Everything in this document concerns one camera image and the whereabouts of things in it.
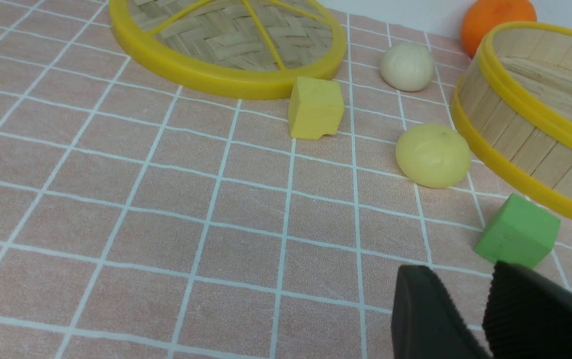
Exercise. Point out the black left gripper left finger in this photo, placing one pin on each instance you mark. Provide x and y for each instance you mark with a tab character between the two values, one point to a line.
425	323

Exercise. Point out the yellow foam cube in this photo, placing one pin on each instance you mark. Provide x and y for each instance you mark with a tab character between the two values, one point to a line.
315	109

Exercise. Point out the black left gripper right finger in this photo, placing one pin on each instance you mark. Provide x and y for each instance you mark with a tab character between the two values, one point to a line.
527	316

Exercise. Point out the green foam cube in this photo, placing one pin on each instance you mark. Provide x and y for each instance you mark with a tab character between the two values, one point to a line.
519	232

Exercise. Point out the orange fruit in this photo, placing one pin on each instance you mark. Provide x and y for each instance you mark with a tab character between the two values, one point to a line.
484	15

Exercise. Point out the pink checkered tablecloth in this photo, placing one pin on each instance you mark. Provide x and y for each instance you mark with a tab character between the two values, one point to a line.
142	220

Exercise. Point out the white bun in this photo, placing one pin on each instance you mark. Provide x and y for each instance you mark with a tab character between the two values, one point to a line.
408	66

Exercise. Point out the yellow rimmed bamboo steamer lid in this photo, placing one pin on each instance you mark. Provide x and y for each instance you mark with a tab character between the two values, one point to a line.
245	49

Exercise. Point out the yellow bun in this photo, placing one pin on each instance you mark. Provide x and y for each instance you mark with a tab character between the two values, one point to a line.
433	155

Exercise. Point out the yellow rimmed bamboo steamer tray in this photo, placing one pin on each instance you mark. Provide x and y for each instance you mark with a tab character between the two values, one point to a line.
513	105

